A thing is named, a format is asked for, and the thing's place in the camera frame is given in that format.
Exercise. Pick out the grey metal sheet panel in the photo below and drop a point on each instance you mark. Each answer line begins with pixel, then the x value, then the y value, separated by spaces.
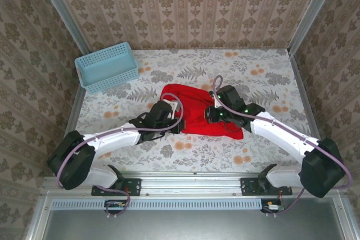
pixel 182 226

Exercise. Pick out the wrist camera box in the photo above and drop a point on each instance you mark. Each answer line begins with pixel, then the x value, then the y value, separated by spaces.
pixel 217 103
pixel 172 105

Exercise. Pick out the aluminium mounting rail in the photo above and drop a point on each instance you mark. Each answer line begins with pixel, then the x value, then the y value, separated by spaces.
pixel 191 183

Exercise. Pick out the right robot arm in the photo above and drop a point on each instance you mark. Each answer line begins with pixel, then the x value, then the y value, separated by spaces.
pixel 281 136

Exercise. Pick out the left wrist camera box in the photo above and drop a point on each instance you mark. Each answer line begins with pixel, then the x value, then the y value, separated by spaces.
pixel 172 105

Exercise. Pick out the aluminium frame post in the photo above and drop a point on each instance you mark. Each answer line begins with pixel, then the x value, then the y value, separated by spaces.
pixel 56 4
pixel 312 12

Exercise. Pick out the light blue perforated plastic basket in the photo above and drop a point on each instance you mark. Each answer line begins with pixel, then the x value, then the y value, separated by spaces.
pixel 107 68

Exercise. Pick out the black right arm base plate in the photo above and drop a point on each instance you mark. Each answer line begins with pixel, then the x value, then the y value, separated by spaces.
pixel 249 187

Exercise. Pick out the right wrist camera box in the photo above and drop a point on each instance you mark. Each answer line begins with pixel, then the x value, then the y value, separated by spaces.
pixel 217 103

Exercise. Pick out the aluminium table side rail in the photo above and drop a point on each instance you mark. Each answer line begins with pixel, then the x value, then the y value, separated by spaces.
pixel 71 116
pixel 306 105

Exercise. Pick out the small connector circuit board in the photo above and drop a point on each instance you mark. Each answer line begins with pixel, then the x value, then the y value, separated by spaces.
pixel 272 206
pixel 115 205

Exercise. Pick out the red t-shirt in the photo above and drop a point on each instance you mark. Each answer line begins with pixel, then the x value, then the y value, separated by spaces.
pixel 197 127

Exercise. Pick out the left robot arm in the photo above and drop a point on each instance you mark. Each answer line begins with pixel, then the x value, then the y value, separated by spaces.
pixel 118 138

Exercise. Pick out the floral patterned tablecloth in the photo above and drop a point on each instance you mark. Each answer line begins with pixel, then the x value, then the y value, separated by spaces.
pixel 197 155

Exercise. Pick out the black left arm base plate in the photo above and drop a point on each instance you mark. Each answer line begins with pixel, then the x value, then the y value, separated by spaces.
pixel 132 187

